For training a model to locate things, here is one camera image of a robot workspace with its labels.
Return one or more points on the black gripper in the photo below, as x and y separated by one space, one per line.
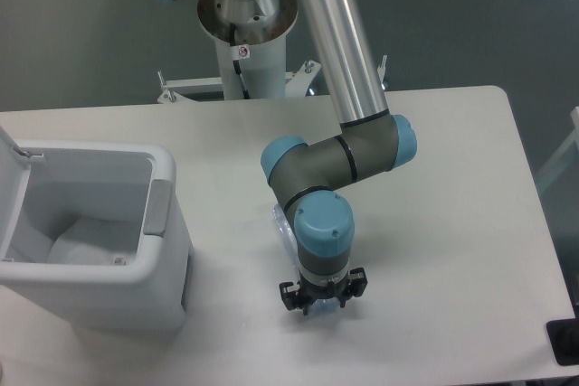
302 295

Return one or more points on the crushed clear plastic bottle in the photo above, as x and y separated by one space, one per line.
319 307

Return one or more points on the clear plastic bag with labels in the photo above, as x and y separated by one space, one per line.
91 241

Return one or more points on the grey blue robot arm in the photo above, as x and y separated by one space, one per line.
306 180

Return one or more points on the white trash can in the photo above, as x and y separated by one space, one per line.
47 185

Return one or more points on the black device at table edge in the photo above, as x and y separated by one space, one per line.
563 337

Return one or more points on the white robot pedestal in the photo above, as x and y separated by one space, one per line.
250 37

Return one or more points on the white frame at right edge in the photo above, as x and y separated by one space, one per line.
561 159

